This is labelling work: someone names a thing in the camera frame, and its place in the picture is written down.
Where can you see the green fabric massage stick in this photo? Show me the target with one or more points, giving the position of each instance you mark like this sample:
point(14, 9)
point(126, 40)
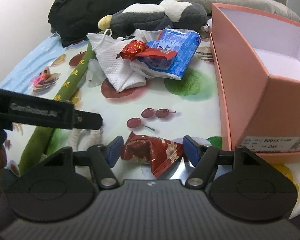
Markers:
point(59, 107)

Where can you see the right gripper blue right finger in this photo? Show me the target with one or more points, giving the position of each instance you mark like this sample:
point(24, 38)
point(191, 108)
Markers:
point(193, 150)

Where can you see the dark red snack packet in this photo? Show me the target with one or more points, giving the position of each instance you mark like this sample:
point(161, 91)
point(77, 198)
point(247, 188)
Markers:
point(159, 153)

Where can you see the red foil candy wrapper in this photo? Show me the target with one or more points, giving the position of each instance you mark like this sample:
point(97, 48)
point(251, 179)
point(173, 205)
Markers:
point(136, 49)

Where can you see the printed food pattern mat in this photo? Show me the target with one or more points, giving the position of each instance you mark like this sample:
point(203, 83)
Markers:
point(162, 108)

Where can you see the light blue bedsheet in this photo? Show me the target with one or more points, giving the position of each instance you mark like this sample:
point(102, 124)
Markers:
point(21, 78)

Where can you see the white plastic bag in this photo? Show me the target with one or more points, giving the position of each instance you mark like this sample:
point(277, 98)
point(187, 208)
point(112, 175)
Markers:
point(95, 74)

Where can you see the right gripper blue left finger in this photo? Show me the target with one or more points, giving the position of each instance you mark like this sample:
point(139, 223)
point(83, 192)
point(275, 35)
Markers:
point(113, 151)

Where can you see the white paper towel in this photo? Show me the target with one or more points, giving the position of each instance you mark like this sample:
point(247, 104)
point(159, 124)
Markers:
point(117, 70)

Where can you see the pink feather keychain toy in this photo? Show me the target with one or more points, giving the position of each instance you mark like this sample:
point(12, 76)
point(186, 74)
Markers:
point(42, 82)

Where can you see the grey penguin plush toy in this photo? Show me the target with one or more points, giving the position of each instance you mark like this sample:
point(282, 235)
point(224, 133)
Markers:
point(175, 14)

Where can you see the black jacket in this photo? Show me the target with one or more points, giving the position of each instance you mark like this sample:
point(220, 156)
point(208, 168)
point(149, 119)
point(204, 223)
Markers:
point(74, 19)

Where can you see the pink cardboard box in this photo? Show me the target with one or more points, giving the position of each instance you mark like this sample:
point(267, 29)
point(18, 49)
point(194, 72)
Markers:
point(257, 63)

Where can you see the blue snack packet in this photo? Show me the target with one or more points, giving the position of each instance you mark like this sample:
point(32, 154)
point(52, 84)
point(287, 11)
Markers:
point(176, 50)

